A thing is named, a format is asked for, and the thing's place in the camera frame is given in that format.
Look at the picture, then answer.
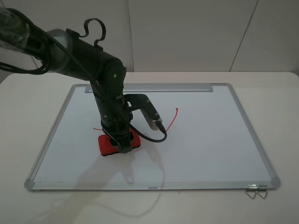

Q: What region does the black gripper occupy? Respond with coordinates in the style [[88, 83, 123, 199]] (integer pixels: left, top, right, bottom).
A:
[[101, 119, 132, 154]]

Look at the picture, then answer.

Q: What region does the red felt whiteboard eraser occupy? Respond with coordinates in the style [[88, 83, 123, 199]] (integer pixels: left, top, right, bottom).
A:
[[98, 130, 141, 156]]

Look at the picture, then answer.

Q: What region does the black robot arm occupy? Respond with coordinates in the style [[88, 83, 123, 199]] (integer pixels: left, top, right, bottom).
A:
[[0, 8, 133, 154]]

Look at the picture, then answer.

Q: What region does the white aluminium-framed whiteboard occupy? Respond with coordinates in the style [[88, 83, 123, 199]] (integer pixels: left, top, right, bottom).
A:
[[24, 84, 281, 191]]

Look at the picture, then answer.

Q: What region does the metal binder clip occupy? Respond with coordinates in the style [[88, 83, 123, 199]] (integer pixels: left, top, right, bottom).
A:
[[256, 184, 268, 200], [245, 184, 259, 200]]

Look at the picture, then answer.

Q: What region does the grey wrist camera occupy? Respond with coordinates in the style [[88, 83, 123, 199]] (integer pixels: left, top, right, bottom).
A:
[[124, 94, 162, 131]]

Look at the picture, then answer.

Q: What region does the black camera cable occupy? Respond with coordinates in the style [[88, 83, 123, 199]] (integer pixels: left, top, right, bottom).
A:
[[0, 8, 168, 143]]

